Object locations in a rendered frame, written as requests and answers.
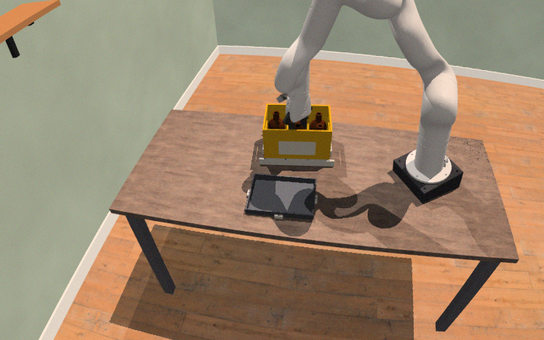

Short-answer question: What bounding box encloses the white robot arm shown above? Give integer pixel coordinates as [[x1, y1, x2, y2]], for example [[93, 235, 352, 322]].
[[274, 0, 458, 183]]

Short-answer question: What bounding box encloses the yellow wooden crate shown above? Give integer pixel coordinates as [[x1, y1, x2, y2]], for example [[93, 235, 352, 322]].
[[263, 104, 332, 159]]

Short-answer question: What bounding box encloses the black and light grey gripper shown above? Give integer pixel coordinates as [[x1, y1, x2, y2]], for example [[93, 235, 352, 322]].
[[283, 94, 312, 130]]

